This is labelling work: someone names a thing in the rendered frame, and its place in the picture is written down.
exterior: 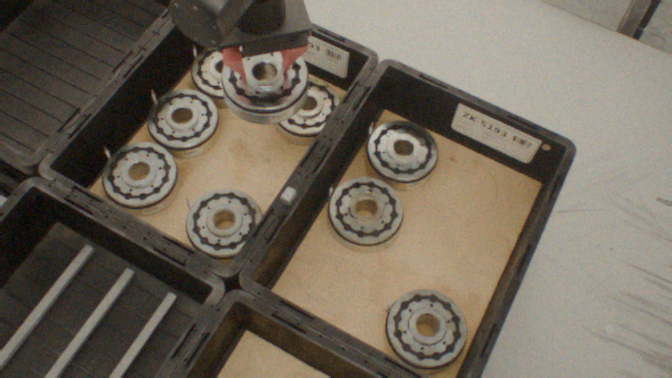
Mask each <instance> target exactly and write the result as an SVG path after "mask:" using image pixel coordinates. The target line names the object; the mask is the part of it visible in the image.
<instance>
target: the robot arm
mask: <svg viewBox="0 0 672 378"><path fill-rule="evenodd" d="M168 11H169V15H170V17H171V19H173V21H174V22H175V24H176V25H177V26H178V28H179V29H180V30H181V31H182V32H183V33H184V35H185V36H187V37H188V38H189V39H190V40H192V41H193V42H195V43H197V44H199V45H201V46H203V47H208V48H217V51H218V52H219V53H221V55H222V59H223V62H224V64H225V65H226V67H228V68H229V69H231V70H234V71H235V72H237V73H239V75H240V76H241V78H242V79H243V80H244V81H245V80H246V73H245V69H244V63H243V59H242V55H241V51H240V47H239V46H241V47H242V51H243V55H244V56H245V57H253V56H260V55H265V54H270V53H275V52H281V60H282V64H283V67H284V72H286V73H287V72H288V71H289V70H290V67H291V66H292V64H293V63H294V62H295V61H296V60H297V59H298V58H299V57H300V56H301V55H302V54H303V53H305V52H306V51H307V50H308V37H309V36H311V35H312V22H311V19H309V16H308V13H307V9H306V6H305V3H304V0H172V2H171V3H170V4H169V5H168ZM307 36H308V37H307Z"/></svg>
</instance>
